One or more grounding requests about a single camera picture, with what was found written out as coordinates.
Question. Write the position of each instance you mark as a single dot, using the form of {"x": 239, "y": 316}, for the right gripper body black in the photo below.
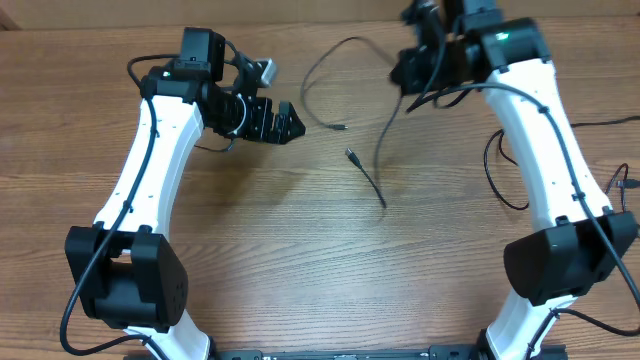
{"x": 405, "y": 71}

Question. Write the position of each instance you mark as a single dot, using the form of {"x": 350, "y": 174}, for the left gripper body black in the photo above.
{"x": 265, "y": 121}

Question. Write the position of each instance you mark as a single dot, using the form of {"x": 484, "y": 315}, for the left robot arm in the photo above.
{"x": 125, "y": 271}

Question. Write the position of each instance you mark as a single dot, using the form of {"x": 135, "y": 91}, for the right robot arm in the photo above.
{"x": 578, "y": 239}

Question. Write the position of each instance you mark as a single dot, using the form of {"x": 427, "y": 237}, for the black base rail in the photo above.
{"x": 345, "y": 354}

